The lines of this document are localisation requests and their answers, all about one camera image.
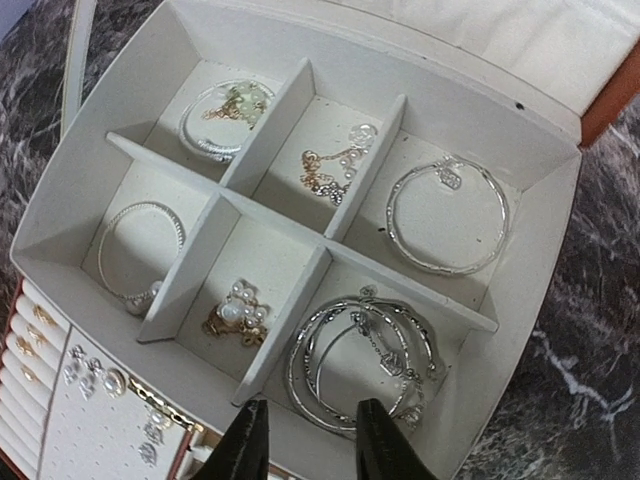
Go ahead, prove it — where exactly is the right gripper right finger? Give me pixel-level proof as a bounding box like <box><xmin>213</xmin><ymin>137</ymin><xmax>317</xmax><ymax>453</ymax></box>
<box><xmin>356</xmin><ymin>398</ymin><xmax>435</xmax><ymax>480</ymax></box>

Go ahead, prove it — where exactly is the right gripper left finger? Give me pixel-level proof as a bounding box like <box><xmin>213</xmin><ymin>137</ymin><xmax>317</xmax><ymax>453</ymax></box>
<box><xmin>192</xmin><ymin>400</ymin><xmax>269</xmax><ymax>480</ymax></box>

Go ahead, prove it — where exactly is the red jewelry tray insert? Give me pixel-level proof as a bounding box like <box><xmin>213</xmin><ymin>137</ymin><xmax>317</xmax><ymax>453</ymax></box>
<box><xmin>1</xmin><ymin>281</ymin><xmax>215</xmax><ymax>479</ymax></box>

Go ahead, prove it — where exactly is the red wooden jewelry box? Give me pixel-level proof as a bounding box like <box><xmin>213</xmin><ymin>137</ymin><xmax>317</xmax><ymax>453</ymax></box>
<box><xmin>8</xmin><ymin>0</ymin><xmax>640</xmax><ymax>480</ymax></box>

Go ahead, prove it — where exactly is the pile of silver bangles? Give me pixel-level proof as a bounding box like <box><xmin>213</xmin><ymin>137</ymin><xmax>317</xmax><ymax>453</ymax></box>
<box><xmin>285</xmin><ymin>285</ymin><xmax>446</xmax><ymax>437</ymax></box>

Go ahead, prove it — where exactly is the silver bangle with pearls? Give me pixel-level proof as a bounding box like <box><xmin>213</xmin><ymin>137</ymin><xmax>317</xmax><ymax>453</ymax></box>
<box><xmin>94</xmin><ymin>201</ymin><xmax>186</xmax><ymax>317</ymax></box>

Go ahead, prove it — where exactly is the silver bangle with charm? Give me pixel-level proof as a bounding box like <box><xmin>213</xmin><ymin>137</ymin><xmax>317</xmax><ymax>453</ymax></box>
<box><xmin>385</xmin><ymin>155</ymin><xmax>511</xmax><ymax>276</ymax></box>

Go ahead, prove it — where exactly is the gold pearl flower bracelet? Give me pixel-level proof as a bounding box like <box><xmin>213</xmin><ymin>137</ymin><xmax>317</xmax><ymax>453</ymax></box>
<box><xmin>200</xmin><ymin>279</ymin><xmax>274</xmax><ymax>351</ymax></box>

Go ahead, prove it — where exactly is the gold pearl chain bracelet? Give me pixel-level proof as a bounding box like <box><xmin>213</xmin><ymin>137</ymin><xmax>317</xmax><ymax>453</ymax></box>
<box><xmin>299</xmin><ymin>122</ymin><xmax>376</xmax><ymax>207</ymax></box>

